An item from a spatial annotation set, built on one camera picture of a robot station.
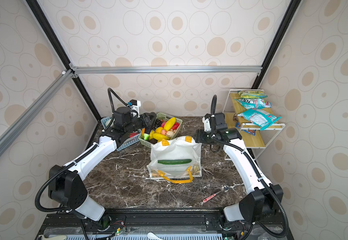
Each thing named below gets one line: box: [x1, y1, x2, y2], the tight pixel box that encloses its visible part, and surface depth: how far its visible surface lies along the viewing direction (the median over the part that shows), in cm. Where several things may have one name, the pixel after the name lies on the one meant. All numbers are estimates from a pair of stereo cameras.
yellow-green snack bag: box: [238, 90, 268, 99], surface depth 79 cm
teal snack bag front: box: [237, 108, 282, 131], surface depth 71 cm
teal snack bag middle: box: [234, 98, 273, 109], surface depth 76 cm
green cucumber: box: [157, 159, 192, 165], surface depth 95 cm
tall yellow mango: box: [163, 117, 177, 131], surface depth 108 cm
